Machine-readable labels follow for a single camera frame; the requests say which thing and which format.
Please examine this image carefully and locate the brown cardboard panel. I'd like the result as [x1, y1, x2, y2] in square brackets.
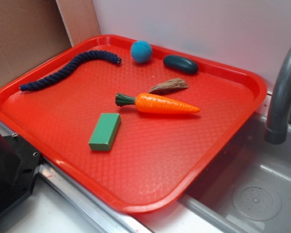
[0, 0, 100, 88]

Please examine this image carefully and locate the red plastic tray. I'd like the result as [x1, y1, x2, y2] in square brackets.
[0, 35, 267, 214]

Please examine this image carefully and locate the blue knitted ball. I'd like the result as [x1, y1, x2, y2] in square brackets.
[130, 41, 153, 64]

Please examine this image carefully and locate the grey plastic sink basin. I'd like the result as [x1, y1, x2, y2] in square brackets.
[145, 114, 291, 233]

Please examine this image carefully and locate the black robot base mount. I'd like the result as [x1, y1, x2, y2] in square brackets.
[0, 134, 42, 218]

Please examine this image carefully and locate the orange toy carrot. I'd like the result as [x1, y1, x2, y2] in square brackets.
[115, 93, 200, 114]

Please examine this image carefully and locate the green wooden block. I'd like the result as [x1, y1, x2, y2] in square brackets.
[88, 113, 121, 151]

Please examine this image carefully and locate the brown wood bark piece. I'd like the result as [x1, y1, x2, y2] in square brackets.
[148, 78, 188, 95]

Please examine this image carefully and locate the grey toy faucet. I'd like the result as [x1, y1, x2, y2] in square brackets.
[264, 48, 291, 145]

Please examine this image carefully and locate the dark blue twisted rope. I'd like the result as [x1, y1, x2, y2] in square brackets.
[19, 50, 123, 92]

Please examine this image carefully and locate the dark green oval stone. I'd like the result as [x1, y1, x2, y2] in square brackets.
[163, 55, 199, 74]

